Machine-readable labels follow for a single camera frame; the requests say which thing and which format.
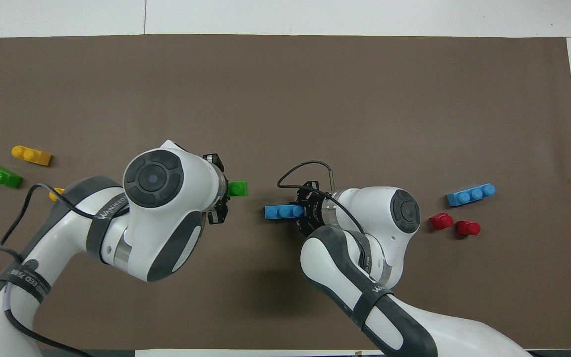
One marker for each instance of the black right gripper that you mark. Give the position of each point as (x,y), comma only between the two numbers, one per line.
(314,210)

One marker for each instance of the blue three-stud toy block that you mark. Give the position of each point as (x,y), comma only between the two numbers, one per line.
(280,212)
(471,195)

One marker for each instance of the green two-stud toy block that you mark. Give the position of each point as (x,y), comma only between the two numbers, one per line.
(0,176)
(238,189)

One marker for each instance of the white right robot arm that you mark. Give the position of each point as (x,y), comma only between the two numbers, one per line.
(404,210)

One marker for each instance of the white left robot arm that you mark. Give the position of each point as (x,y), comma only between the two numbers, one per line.
(156,178)

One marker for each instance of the red small toy block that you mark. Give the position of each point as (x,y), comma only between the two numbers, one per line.
(468,228)
(441,221)

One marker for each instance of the yellow two-stud toy block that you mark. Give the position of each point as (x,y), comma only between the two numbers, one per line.
(56,193)
(31,155)

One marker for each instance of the brown table mat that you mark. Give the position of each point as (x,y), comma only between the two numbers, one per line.
(285,99)

